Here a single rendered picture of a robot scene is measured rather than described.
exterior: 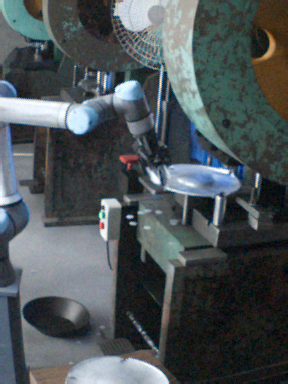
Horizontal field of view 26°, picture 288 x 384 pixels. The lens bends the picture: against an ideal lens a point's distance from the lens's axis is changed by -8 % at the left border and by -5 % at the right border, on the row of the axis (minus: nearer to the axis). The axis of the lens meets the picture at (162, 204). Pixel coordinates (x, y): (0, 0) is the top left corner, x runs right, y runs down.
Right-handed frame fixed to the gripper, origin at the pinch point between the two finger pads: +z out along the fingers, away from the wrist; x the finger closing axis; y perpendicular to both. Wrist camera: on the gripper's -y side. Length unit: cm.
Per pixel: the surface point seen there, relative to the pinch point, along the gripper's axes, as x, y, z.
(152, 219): -4.4, -10.3, 16.3
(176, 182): 5.4, -2.7, 3.9
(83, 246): -18, -122, 79
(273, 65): 30, 36, -36
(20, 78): 9, -328, 30
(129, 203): -6.4, -25.2, 15.3
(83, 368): -51, 35, 21
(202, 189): 10.2, 4.8, 6.1
